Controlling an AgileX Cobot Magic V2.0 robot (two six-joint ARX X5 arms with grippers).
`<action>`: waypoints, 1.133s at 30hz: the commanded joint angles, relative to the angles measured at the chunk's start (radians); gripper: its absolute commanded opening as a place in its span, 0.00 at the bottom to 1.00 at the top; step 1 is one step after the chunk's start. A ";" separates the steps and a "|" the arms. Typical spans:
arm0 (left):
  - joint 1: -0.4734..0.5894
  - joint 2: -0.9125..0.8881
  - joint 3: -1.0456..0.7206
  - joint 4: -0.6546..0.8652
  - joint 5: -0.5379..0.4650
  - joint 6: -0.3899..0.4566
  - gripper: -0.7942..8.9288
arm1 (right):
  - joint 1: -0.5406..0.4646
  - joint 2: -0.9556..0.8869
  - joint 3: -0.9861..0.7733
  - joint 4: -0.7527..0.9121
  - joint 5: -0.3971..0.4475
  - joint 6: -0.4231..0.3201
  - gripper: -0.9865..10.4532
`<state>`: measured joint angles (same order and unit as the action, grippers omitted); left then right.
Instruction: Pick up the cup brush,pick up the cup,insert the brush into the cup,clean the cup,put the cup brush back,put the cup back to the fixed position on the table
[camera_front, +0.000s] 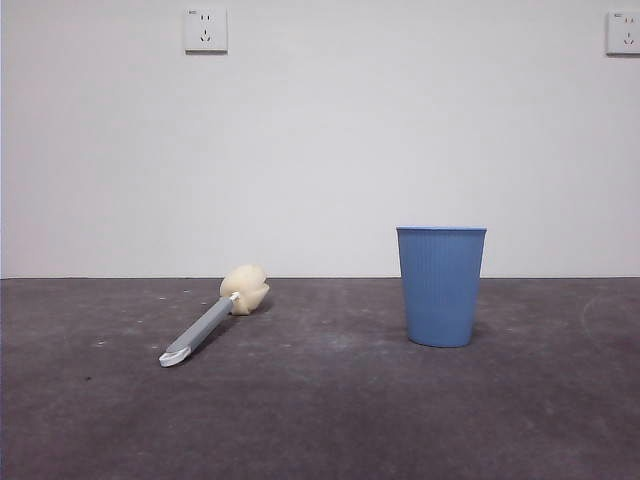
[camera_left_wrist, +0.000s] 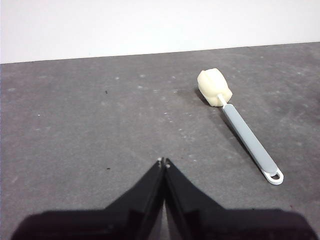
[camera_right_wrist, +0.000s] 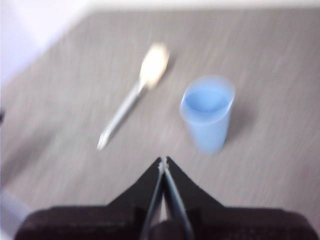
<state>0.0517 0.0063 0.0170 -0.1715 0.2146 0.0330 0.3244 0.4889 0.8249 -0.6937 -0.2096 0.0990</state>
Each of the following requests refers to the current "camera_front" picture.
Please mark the blue ribbed plastic cup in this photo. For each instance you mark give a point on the blue ribbed plastic cup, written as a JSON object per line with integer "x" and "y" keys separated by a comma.
{"x": 440, "y": 290}

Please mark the white wall socket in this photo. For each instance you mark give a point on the white wall socket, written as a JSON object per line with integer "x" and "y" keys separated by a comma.
{"x": 206, "y": 30}
{"x": 624, "y": 32}

